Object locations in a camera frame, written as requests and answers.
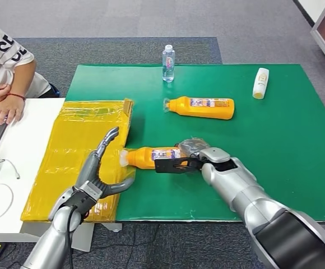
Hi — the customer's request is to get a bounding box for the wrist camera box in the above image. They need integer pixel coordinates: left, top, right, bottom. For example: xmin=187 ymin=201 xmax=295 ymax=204
xmin=154 ymin=157 xmax=203 ymax=174
xmin=63 ymin=180 xmax=104 ymax=217

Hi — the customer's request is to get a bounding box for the black floor cable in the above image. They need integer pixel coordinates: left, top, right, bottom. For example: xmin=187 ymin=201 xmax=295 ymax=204
xmin=89 ymin=222 xmax=163 ymax=269

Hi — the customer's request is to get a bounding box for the white lotion bottle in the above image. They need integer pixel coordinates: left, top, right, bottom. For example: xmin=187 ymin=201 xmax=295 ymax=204
xmin=252 ymin=67 xmax=270 ymax=100

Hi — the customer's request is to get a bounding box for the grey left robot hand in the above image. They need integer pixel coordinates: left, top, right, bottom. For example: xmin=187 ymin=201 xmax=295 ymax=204
xmin=74 ymin=127 xmax=135 ymax=200

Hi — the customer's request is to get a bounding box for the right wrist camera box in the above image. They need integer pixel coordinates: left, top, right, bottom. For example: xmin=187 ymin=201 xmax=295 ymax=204
xmin=154 ymin=157 xmax=203 ymax=174

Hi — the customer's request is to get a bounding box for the clear water bottle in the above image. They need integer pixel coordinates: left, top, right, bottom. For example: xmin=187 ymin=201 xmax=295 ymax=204
xmin=162 ymin=44 xmax=175 ymax=83

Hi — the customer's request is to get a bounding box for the orange detergent bottle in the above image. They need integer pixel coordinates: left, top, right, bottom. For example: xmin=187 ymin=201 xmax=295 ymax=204
xmin=163 ymin=96 xmax=235 ymax=120
xmin=119 ymin=146 xmax=190 ymax=171

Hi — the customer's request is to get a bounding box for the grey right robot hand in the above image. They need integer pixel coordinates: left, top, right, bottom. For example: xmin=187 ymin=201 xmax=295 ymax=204
xmin=175 ymin=138 xmax=211 ymax=164

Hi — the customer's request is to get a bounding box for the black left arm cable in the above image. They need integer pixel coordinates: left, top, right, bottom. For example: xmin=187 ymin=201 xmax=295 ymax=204
xmin=66 ymin=205 xmax=79 ymax=269

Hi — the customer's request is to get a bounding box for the green table mat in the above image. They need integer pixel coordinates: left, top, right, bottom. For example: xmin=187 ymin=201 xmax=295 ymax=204
xmin=64 ymin=63 xmax=325 ymax=222

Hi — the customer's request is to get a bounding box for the person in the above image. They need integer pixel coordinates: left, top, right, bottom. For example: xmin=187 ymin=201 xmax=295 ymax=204
xmin=0 ymin=16 xmax=60 ymax=126

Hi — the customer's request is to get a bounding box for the person's left hand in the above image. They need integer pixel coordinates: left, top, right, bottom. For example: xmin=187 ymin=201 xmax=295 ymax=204
xmin=0 ymin=95 xmax=25 ymax=126

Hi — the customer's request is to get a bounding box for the yellow plastic sheet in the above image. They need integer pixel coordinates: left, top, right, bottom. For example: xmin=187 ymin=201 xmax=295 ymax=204
xmin=20 ymin=99 xmax=136 ymax=222

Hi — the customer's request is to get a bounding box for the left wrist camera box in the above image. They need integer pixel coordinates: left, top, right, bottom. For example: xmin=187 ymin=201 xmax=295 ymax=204
xmin=63 ymin=180 xmax=104 ymax=217

